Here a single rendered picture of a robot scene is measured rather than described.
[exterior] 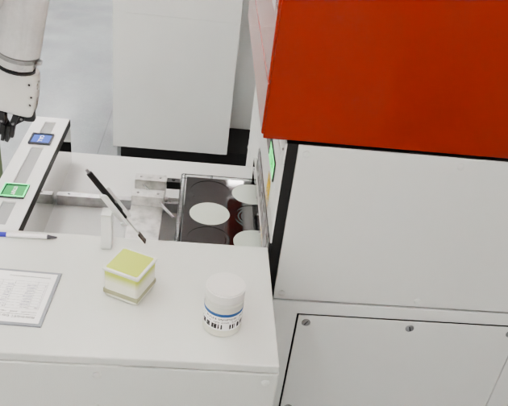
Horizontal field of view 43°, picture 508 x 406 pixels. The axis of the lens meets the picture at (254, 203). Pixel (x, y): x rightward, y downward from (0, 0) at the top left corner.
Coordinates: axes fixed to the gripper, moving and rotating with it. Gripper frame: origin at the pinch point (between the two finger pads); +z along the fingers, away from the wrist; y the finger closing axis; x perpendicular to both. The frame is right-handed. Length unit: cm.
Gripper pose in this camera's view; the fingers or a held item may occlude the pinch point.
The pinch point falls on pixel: (6, 130)
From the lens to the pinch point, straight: 150.2
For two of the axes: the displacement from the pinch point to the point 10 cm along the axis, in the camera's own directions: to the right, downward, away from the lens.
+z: -3.2, 8.1, 5.0
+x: 0.4, 5.4, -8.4
